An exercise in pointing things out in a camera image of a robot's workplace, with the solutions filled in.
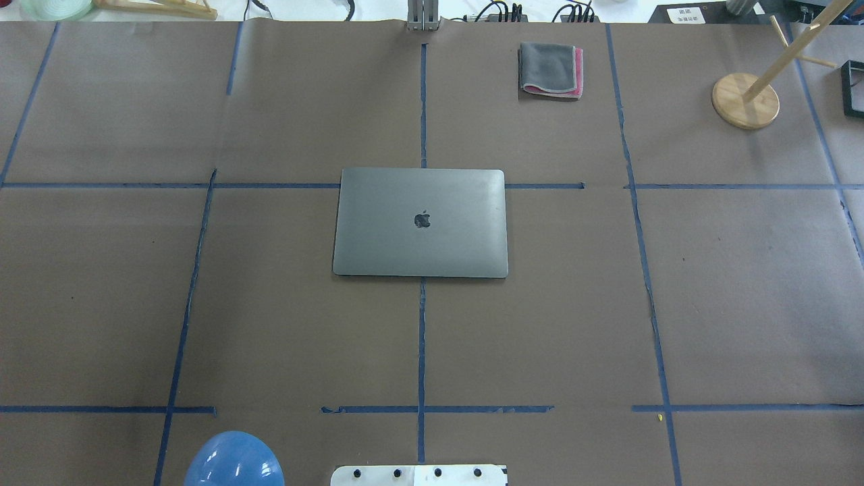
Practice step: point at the wooden mug tree stand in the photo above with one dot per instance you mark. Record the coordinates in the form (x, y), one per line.
(748, 101)

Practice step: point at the grey and pink folded cloth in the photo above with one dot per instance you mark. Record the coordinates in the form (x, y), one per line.
(551, 70)

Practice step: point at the black framed tray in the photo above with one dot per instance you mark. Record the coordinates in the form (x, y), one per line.
(851, 87)

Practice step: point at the green glass plate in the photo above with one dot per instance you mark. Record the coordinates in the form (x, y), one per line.
(56, 10)

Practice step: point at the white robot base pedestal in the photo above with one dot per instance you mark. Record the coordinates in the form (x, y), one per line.
(420, 474)

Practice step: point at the blue desk lamp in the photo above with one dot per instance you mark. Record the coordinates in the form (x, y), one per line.
(234, 458)

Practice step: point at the aluminium frame post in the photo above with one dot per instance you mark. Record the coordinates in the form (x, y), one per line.
(423, 15)

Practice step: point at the grey laptop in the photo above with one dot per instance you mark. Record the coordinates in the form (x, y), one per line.
(421, 222)

